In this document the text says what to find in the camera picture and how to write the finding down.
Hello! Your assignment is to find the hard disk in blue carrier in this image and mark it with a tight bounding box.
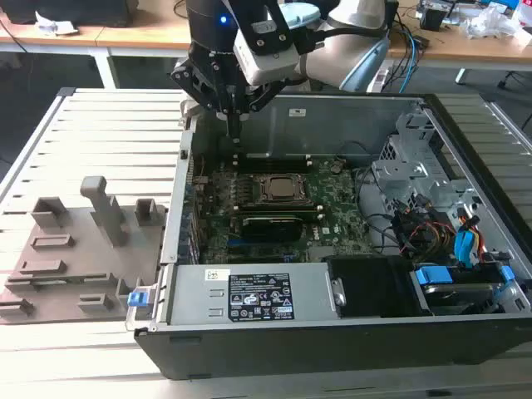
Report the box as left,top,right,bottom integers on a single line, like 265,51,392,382
409,264,516,317

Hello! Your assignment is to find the white plastic bag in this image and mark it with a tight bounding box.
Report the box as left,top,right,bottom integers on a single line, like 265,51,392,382
465,3,519,39

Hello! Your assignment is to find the black graphics card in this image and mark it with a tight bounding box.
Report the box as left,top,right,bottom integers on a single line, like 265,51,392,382
242,214,309,243

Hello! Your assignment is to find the blue flat data wire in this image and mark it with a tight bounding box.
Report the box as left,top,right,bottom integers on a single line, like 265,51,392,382
454,226,479,270

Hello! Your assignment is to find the wooden desk with cables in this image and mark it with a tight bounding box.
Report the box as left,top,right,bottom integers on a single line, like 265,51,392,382
386,0,532,84

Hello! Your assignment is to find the grey parts rack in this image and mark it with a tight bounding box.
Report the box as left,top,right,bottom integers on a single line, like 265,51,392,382
0,175,167,325

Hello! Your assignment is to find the green motherboard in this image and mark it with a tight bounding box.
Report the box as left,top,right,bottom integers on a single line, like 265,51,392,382
189,153,375,265

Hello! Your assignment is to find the white crumpled paper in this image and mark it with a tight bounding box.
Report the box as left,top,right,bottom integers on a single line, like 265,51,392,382
35,11,79,35

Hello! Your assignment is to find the blue hanging cable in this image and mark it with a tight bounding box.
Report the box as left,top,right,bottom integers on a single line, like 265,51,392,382
403,28,420,93

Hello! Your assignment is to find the CPU socket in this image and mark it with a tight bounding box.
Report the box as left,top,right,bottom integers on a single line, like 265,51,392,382
249,173,315,204

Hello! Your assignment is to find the red yellow black wire bundle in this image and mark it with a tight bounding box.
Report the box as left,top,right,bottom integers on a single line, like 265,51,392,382
397,205,458,257

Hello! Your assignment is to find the silver CPU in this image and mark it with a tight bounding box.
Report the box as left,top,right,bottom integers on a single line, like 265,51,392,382
268,177,303,199

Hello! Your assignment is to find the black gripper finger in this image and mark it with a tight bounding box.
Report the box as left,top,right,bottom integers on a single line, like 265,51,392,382
169,57,236,142
234,78,288,145

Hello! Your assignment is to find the silver power supply box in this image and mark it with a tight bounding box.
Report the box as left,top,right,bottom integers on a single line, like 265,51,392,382
168,261,346,328

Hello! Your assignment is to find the silver metal drive cage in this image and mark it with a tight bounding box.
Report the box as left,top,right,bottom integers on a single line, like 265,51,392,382
372,111,479,234

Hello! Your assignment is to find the blue case latch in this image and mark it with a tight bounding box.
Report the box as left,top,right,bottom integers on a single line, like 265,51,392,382
126,290,150,308

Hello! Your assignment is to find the black equipment case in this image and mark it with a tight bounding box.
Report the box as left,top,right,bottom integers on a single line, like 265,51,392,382
7,0,131,28

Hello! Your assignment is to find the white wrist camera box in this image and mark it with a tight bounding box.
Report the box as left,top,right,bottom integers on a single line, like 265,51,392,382
232,31,301,86

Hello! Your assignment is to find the wooden desk with white legs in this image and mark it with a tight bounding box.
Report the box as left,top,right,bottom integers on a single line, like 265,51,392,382
0,0,196,91

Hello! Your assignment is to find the metal socket cover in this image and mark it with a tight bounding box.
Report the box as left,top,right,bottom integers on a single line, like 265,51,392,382
259,175,311,203

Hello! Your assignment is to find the black open PC case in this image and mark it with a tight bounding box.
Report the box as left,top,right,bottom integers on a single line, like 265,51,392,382
132,93,532,382

